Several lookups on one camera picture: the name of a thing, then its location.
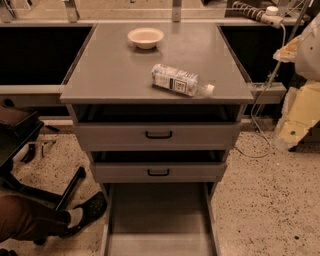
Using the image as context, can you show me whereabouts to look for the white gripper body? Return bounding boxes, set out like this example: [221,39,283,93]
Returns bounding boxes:
[273,80,320,150]

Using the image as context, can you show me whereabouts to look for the blue plastic bottle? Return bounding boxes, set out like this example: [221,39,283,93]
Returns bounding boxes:
[151,64,215,97]

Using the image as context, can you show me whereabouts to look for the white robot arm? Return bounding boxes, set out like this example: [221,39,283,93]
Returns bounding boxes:
[273,13,320,150]

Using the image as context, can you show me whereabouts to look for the grey drawer cabinet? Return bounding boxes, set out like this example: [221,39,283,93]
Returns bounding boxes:
[61,22,252,256]

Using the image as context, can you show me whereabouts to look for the bottom grey drawer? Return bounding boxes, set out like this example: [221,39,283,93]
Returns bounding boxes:
[99,183,221,256]

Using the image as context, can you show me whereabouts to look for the grey drawer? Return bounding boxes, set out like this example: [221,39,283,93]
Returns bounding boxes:
[99,183,221,256]
[90,150,226,183]
[73,117,240,151]

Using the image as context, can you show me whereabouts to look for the middle grey drawer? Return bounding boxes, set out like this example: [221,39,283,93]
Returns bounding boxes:
[90,150,226,183]

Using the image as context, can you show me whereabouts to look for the top grey drawer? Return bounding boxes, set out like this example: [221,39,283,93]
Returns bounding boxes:
[73,117,240,151]

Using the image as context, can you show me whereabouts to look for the white power strip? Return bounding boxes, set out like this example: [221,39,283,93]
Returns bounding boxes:
[232,1,283,29]

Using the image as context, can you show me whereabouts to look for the white bowl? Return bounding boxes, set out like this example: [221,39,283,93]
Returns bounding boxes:
[128,28,164,50]

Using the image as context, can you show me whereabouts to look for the black shoe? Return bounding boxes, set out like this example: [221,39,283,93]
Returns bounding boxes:
[60,192,107,238]

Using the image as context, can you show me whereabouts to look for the dark side table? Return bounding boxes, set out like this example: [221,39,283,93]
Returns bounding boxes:
[0,105,43,174]

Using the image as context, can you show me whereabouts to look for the person's leg brown trousers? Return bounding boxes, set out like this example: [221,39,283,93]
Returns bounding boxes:
[0,195,71,242]

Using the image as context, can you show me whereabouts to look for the white cable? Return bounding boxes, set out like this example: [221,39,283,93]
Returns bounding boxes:
[234,23,288,160]

